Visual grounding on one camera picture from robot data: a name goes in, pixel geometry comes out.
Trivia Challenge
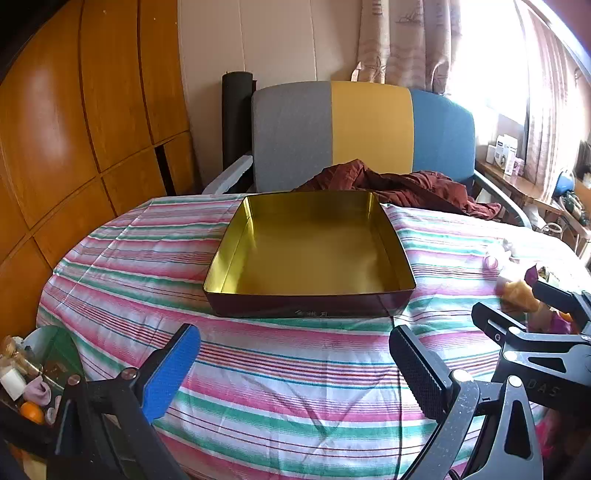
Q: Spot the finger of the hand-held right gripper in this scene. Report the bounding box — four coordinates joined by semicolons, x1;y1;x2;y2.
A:
471;302;591;414
531;279;591;334

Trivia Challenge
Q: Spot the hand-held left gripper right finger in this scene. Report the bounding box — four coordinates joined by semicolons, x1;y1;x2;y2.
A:
389;324;544;480

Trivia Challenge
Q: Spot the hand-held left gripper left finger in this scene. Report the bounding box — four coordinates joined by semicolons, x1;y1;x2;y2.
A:
46;323;201;480

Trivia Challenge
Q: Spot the pink snack packet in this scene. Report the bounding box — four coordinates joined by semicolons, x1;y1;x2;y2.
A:
545;314;580;335

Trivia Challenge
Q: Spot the yellow sponge cake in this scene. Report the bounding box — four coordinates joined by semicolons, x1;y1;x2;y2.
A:
496;278;541;313

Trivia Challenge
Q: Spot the gold tin box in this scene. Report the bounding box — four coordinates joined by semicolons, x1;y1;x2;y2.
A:
203;191;417;319

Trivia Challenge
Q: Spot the dark patterned bag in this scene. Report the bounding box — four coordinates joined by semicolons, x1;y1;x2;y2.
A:
558;191;591;227

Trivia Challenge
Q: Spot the basket of small items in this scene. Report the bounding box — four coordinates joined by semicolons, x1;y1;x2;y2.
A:
0;325;88;462

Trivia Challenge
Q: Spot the striped tablecloth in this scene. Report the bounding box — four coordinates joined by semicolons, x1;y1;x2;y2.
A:
36;191;591;480

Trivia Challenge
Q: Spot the wooden desk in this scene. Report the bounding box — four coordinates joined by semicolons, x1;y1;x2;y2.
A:
475;158;591;259

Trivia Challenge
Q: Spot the pink cloth item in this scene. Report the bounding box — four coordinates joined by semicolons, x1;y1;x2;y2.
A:
25;378;54;407

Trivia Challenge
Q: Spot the orange fruit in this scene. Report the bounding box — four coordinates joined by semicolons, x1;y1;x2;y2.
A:
19;401;46;424

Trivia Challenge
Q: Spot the white cup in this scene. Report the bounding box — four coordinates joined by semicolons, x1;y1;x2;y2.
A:
0;367;26;401

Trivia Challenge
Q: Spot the white carton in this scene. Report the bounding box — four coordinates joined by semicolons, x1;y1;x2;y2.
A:
494;134;520;174

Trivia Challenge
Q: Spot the gold wrapped item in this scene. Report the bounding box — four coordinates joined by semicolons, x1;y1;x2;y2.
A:
0;336;28;365

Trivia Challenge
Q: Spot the maroon cloth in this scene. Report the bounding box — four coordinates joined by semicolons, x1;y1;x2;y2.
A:
293;159;504;220

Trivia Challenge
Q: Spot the pink checked curtain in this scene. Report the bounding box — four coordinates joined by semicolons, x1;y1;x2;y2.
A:
517;0;587;199

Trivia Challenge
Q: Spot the grey yellow blue armchair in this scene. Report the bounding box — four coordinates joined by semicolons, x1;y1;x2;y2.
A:
201;80;532;227

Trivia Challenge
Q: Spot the wooden wardrobe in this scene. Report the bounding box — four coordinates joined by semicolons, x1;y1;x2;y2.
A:
0;0;197;342

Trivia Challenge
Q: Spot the black rolled mat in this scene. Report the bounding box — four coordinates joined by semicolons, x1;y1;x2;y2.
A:
221;71;256;174

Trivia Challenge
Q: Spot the patterned beige curtain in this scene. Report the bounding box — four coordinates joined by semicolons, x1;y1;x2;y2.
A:
355;0;462;95

